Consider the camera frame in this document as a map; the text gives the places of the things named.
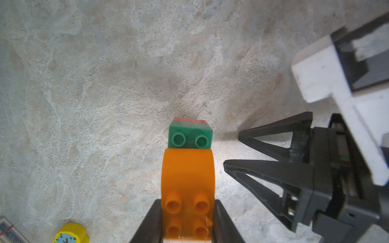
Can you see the yellow sticker on table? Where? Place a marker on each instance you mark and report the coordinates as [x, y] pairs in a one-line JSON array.
[[72, 233]]

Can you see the orange curved lego brick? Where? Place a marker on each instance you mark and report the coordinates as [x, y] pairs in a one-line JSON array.
[[188, 194]]

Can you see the playing card box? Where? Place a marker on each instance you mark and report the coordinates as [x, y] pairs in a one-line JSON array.
[[9, 234]]

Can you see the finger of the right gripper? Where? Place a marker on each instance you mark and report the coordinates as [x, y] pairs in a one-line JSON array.
[[285, 189], [286, 140]]

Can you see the red lego brick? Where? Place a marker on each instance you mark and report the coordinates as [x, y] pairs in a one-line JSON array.
[[187, 120]]

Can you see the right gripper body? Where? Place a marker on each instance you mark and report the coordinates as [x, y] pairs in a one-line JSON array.
[[337, 196]]

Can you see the green lego brick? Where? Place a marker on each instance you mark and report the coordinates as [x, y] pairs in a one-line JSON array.
[[189, 135]]

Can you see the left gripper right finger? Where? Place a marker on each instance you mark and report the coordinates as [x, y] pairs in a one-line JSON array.
[[224, 230]]

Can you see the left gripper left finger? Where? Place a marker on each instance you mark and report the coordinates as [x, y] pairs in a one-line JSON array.
[[151, 229]]

